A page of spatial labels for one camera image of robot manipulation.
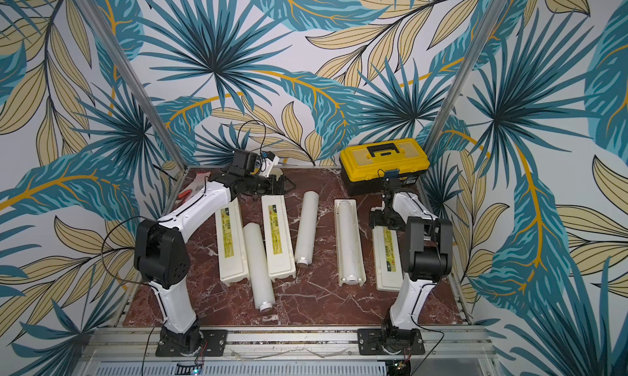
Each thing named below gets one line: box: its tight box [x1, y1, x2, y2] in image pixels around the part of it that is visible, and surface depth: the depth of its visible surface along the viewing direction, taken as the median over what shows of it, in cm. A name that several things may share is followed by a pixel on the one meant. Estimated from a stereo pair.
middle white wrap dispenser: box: [261, 194, 297, 282], surface depth 88 cm
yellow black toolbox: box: [339, 138, 431, 197], surface depth 103 cm
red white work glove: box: [177, 171, 212, 204], surface depth 112 cm
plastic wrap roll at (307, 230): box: [294, 190, 320, 269], surface depth 96 cm
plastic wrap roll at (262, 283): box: [243, 222, 276, 313], surface depth 84 cm
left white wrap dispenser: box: [214, 196, 250, 287], surface depth 85 cm
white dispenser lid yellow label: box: [372, 225, 404, 292], surface depth 90 cm
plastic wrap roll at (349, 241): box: [338, 200, 359, 283], surface depth 92 cm
